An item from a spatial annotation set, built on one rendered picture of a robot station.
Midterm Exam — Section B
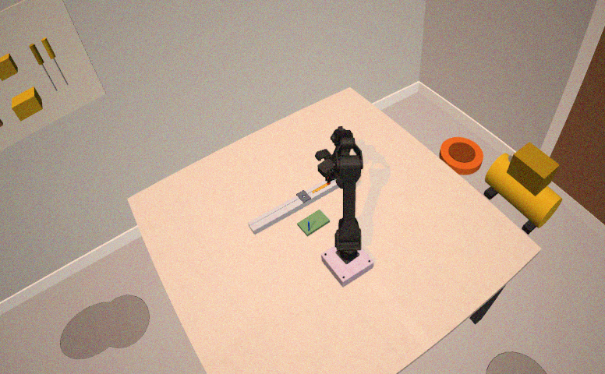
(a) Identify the grey metal rail with slot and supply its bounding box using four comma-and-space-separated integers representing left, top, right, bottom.
248, 179, 339, 235

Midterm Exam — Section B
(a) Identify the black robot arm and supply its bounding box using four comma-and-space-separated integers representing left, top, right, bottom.
317, 126, 363, 264

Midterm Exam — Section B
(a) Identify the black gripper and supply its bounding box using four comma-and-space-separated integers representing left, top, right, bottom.
315, 149, 343, 189

